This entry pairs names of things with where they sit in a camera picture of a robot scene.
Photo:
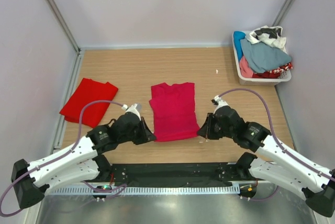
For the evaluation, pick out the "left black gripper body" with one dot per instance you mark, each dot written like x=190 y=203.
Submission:
x=126 y=137

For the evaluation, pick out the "white black patterned shirt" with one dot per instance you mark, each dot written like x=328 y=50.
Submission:
x=271 y=36

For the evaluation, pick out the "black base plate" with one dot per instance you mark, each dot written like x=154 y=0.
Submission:
x=179 y=175

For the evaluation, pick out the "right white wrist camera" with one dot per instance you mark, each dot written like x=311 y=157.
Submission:
x=218 y=102

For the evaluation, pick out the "slotted cable duct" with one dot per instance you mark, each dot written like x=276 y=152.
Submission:
x=133 y=191

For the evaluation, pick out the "white laundry basket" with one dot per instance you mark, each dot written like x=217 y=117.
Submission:
x=286 y=76

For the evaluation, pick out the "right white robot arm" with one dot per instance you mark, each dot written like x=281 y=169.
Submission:
x=269 y=159

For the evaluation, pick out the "pink shirt in basket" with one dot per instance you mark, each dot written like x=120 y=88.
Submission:
x=245 y=70

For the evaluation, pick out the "grey blue t shirt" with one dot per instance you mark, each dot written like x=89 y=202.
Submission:
x=263 y=58

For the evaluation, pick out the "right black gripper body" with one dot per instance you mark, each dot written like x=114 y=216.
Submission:
x=218 y=131

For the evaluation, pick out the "red t shirt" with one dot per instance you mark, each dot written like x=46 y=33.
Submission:
x=89 y=91

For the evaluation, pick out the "red white patterned shirt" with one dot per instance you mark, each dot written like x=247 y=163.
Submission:
x=275 y=73

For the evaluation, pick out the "bright blue shirt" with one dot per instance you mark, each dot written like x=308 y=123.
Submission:
x=237 y=37

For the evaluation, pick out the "magenta t shirt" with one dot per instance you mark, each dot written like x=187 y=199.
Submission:
x=173 y=109

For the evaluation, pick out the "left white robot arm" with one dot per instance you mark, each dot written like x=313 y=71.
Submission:
x=81 y=162

